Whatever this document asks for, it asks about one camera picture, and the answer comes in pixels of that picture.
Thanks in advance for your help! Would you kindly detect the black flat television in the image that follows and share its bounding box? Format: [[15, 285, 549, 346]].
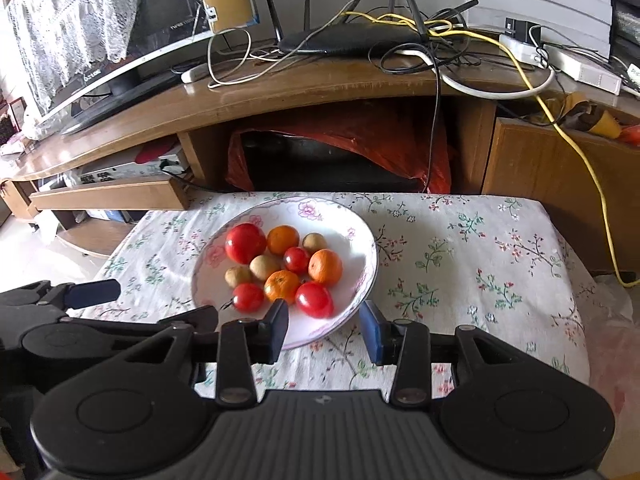
[[43, 0, 221, 136]]

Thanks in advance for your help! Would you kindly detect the thick white cable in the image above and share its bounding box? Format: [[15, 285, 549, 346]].
[[394, 46, 558, 101]]

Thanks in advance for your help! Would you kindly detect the orange mandarin back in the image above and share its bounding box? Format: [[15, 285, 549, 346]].
[[267, 224, 299, 257]]

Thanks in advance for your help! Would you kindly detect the orange mandarin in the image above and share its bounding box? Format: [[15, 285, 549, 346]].
[[308, 248, 343, 287], [267, 224, 299, 257], [264, 270, 300, 304]]

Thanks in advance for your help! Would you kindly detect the white lace cloth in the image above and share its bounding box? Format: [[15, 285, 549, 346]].
[[6, 0, 139, 112]]

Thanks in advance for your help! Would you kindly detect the yellow cable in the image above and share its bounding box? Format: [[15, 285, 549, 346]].
[[342, 8, 640, 290]]

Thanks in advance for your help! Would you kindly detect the floral tablecloth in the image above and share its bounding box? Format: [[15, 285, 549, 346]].
[[81, 192, 594, 382]]

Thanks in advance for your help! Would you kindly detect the white power strip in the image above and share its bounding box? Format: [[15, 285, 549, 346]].
[[499, 34, 622, 96]]

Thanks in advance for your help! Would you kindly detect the white floral plate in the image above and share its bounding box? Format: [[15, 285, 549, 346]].
[[191, 197, 378, 350]]

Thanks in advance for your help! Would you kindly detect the red cherry tomato centre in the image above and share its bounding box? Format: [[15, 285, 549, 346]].
[[283, 246, 310, 276]]

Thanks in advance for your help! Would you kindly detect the large red tomato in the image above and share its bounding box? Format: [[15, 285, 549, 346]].
[[224, 222, 267, 264]]

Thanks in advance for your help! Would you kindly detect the wooden TV stand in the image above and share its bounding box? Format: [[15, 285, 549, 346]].
[[0, 52, 640, 281]]

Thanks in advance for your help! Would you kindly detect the white remote control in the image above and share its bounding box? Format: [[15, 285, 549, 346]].
[[181, 63, 212, 84]]

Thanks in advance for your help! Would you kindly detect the small red tomato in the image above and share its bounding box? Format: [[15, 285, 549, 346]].
[[295, 282, 334, 318]]

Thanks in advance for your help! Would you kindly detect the tan longan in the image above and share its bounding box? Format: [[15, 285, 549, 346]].
[[250, 254, 281, 282], [302, 233, 328, 255]]

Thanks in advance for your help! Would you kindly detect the silver media player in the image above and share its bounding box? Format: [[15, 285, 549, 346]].
[[39, 139, 189, 191]]

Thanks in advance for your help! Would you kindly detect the tan longan fruit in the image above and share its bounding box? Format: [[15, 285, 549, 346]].
[[224, 266, 253, 289]]

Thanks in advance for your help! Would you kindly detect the tan longan back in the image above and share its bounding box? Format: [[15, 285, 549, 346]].
[[302, 233, 328, 255]]

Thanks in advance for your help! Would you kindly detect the red tomato with stem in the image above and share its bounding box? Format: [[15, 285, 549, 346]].
[[220, 283, 265, 313]]

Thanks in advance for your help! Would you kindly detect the black wifi router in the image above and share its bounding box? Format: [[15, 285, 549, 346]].
[[257, 0, 482, 57]]

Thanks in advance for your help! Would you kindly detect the brown cardboard panel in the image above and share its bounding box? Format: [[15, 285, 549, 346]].
[[483, 118, 639, 273]]

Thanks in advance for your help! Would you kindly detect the tan longan centre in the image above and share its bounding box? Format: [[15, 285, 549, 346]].
[[250, 254, 281, 282]]

